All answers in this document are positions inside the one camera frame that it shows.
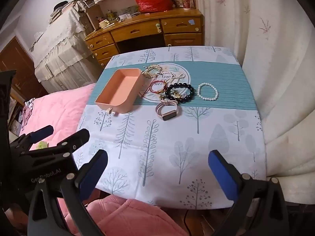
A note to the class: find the white drawer lock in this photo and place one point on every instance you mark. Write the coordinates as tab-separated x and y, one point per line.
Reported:
158	27

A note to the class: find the white leaf print curtain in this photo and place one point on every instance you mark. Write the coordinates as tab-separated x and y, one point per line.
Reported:
270	54

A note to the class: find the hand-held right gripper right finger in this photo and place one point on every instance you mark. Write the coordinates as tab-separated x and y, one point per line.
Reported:
222	175

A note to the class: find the tree print tablecloth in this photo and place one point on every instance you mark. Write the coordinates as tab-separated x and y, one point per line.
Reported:
172	152

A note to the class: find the wooden desk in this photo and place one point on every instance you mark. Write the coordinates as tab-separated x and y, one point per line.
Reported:
137	29

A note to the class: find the pale patterned paper cup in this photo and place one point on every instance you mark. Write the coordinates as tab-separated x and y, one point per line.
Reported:
177	0

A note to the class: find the pile of books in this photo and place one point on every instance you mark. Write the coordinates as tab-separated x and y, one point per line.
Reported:
61	8

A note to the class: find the red patterned paper cup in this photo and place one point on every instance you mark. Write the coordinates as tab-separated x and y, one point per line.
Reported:
186	2

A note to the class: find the pink blanket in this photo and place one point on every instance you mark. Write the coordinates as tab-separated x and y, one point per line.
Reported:
61	108

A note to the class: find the pink smartwatch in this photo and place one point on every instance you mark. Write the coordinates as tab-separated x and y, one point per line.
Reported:
170	115

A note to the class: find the floral cloth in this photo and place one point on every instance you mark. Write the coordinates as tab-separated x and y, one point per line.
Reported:
27	111

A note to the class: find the wooden desk hutch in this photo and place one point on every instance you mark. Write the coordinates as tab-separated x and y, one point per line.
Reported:
92	13

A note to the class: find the green plastic wrapper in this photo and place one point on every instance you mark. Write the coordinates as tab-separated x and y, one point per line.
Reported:
41	144

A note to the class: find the brown wooden cabinet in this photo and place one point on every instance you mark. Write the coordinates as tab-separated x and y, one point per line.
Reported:
14	61

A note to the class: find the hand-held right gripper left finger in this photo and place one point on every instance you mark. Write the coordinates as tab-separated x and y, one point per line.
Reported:
91	177

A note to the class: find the pink plastic box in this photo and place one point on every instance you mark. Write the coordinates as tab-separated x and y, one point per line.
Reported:
118	88

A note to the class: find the white lace cloth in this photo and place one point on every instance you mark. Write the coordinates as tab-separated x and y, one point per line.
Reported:
61	46

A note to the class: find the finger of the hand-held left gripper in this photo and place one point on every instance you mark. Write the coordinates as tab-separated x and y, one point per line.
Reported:
73	140
41	132

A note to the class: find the white pearl strand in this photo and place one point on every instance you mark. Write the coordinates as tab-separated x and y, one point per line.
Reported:
169	75

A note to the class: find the gold pearl hair comb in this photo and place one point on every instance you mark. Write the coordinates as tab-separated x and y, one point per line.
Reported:
147	71

